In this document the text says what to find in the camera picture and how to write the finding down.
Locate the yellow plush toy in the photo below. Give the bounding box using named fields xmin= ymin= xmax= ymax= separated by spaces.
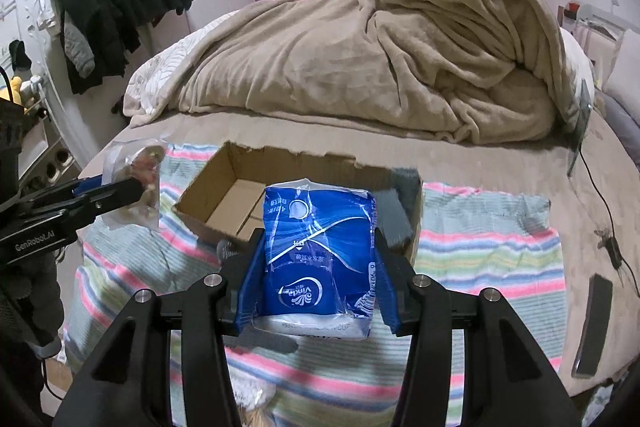
xmin=0 ymin=76 xmax=23 ymax=106

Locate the white floral pillow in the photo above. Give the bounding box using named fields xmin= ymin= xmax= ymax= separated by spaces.
xmin=603 ymin=29 xmax=640 ymax=120

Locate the grey pillow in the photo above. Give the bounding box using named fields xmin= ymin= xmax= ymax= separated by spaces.
xmin=601 ymin=93 xmax=640 ymax=166

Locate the open cardboard box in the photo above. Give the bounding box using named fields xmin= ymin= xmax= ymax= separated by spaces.
xmin=174 ymin=142 xmax=422 ymax=260

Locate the black clothes pile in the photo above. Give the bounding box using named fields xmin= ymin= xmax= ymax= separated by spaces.
xmin=51 ymin=0 xmax=194 ymax=94

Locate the black phone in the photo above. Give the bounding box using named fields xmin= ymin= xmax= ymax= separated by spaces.
xmin=572 ymin=274 xmax=613 ymax=379

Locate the beige fleece blanket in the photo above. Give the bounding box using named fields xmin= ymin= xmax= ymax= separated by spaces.
xmin=153 ymin=0 xmax=579 ymax=144

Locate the black charger cable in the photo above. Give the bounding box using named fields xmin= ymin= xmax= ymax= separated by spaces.
xmin=577 ymin=141 xmax=640 ymax=298

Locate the white floral duvet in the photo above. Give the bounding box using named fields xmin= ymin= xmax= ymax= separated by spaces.
xmin=122 ymin=10 xmax=238 ymax=127

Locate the blue tissue pack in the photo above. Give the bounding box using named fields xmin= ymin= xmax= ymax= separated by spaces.
xmin=253 ymin=179 xmax=376 ymax=340

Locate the clear plastic snack bag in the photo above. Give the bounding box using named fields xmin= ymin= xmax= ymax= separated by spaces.
xmin=101 ymin=139 xmax=167 ymax=230

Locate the striped colourful towel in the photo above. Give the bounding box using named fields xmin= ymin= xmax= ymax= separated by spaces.
xmin=63 ymin=144 xmax=567 ymax=426

